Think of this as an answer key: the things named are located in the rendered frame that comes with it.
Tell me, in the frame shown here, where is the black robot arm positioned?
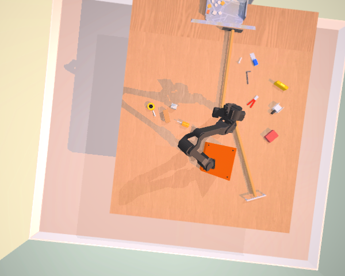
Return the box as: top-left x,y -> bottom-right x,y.
178,103 -> 242,172

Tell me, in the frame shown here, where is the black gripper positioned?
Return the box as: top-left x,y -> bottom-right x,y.
212,107 -> 246,121

